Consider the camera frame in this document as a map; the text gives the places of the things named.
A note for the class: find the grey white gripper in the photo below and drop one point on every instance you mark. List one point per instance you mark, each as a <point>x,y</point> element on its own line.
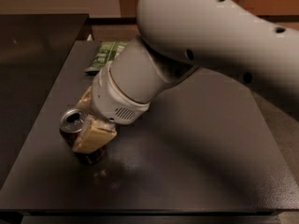
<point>109,99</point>

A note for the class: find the dark orange soda can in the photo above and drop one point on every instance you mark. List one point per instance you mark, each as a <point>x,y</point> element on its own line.
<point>70,125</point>

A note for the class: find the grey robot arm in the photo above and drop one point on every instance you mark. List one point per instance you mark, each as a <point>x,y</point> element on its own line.
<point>176,38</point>

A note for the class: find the green jalapeno chip bag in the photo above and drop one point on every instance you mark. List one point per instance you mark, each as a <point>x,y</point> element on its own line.
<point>107,52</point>

